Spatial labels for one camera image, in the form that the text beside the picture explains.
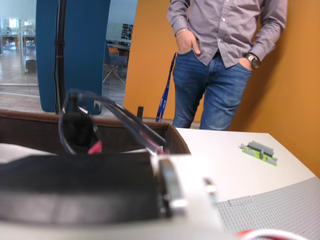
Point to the grey chair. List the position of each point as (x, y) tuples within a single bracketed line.
[(115, 60)]

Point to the blue partition panel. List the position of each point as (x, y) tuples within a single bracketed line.
[(82, 55)]

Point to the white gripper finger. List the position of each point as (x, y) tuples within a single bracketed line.
[(192, 175)]

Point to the brown woven bin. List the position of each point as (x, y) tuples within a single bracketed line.
[(37, 130)]

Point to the grey studded baseplate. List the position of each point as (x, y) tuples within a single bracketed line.
[(280, 210)]

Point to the person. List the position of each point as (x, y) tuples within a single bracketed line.
[(215, 82)]

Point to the green grey brick model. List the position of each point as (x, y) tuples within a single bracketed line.
[(260, 152)]

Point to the person's right hand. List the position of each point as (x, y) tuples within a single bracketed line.
[(186, 43)]

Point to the silver wristwatch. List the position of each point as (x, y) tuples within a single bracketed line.
[(253, 61)]

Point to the small black block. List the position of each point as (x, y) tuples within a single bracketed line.
[(140, 112)]

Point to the person's left hand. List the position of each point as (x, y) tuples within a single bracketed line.
[(246, 65)]

